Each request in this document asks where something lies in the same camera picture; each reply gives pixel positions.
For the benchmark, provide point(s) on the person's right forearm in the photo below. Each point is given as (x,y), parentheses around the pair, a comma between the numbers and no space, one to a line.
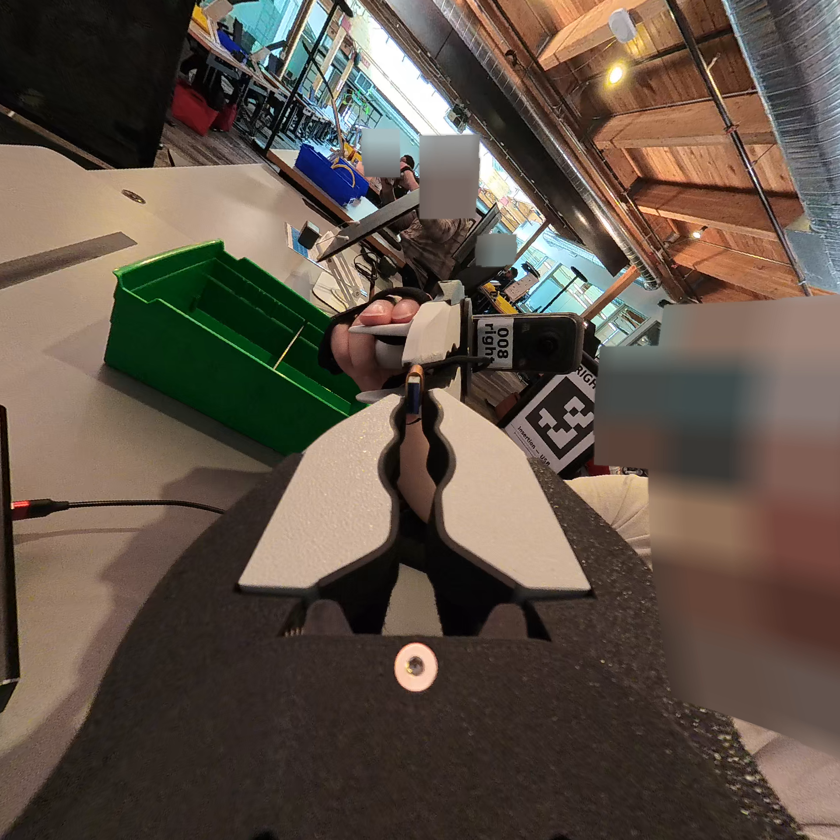
(415,472)

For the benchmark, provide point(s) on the white ceiling device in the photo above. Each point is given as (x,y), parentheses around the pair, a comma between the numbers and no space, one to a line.
(621,25)

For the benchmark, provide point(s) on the black flat panel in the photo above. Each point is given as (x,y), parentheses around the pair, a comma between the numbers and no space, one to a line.
(374,220)

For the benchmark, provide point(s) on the green plastic bin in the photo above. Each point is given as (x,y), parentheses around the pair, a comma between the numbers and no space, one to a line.
(197,367)

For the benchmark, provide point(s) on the silver insulated duct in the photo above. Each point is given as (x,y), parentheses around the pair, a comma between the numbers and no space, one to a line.
(787,131)

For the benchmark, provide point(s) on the person's right hand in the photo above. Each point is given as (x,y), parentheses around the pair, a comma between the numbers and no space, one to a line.
(359,358)

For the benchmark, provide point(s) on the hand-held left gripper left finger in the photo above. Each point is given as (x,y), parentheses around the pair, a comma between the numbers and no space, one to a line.
(328,512)

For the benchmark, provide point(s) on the black white marker sign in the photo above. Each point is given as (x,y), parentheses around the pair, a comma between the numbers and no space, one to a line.
(558,420)

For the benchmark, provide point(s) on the black office chair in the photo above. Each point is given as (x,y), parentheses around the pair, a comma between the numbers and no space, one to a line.
(85,72)

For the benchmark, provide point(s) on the metal table grommet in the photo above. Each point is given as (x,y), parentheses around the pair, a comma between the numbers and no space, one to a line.
(133,195)

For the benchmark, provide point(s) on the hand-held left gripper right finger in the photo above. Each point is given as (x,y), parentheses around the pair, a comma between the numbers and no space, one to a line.
(505,518)

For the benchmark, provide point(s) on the person's white shirt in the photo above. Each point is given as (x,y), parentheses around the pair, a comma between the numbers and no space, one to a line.
(610,518)

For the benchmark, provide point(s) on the red plastic bin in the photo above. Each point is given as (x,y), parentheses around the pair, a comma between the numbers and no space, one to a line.
(195,111)

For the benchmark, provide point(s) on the blue plastic bin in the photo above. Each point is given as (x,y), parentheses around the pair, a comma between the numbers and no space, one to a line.
(328,174)

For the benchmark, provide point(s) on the black usb port device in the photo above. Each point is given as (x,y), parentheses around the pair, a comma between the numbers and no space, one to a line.
(8,558)

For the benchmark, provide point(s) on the white desk stand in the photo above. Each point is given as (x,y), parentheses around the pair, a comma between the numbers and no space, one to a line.
(338,282)

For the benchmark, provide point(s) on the small printed card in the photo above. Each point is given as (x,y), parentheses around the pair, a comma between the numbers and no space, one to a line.
(302,239)

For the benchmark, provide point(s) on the black ceiling duct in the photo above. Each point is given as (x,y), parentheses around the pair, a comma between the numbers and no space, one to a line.
(525,151)

